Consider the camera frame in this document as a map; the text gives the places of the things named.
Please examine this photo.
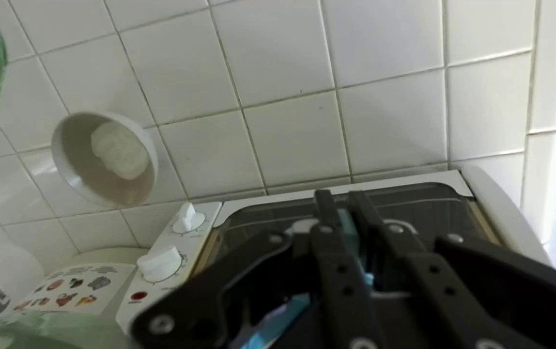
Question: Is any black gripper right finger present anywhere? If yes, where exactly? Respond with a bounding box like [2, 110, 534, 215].
[348, 192, 503, 349]

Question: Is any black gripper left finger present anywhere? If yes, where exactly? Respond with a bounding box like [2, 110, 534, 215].
[310, 190, 381, 349]

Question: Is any white toaster oven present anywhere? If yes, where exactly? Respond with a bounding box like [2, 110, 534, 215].
[116, 165, 550, 329]

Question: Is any small white bowl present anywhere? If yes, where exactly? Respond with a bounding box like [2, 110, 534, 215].
[50, 110, 159, 207]

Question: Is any white food steamer appliance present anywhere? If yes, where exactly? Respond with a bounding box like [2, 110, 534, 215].
[0, 246, 143, 349]

